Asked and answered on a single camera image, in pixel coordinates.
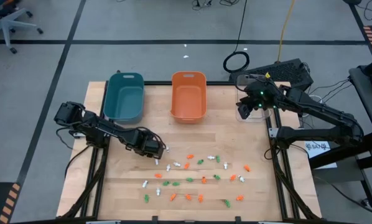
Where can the teal plastic bin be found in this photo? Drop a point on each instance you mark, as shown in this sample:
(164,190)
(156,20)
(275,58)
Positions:
(123,99)

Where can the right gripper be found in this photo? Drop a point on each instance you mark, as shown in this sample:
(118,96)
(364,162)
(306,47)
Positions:
(260,93)

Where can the grey-legged office chair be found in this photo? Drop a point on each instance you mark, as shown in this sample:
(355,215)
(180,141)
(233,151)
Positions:
(7,21)

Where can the clear plastic bin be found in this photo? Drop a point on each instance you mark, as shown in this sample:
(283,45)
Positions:
(257,115)

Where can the black edge bracket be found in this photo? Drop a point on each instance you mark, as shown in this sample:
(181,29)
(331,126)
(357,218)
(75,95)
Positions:
(238,219)
(155,219)

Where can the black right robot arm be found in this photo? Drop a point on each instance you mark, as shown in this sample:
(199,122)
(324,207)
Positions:
(313,107)

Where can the small silver bracket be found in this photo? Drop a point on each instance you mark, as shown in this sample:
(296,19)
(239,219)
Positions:
(77,135)
(273,133)

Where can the white printed paper sheet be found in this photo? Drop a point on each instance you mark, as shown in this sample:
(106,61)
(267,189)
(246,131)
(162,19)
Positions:
(321,155)

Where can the black side desk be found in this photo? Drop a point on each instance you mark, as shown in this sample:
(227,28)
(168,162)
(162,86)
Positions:
(369,102)

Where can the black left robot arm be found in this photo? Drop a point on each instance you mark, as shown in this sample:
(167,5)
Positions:
(95,127)

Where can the black computer case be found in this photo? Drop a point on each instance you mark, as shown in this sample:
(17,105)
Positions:
(285,71)

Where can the long silver bar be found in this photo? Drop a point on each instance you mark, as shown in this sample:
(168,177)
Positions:
(103,222)
(270,222)

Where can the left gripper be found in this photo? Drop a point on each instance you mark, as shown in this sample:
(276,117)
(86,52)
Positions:
(145,143)

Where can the orange plastic bin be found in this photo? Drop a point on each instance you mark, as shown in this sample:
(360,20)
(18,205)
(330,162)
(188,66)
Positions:
(189,99)

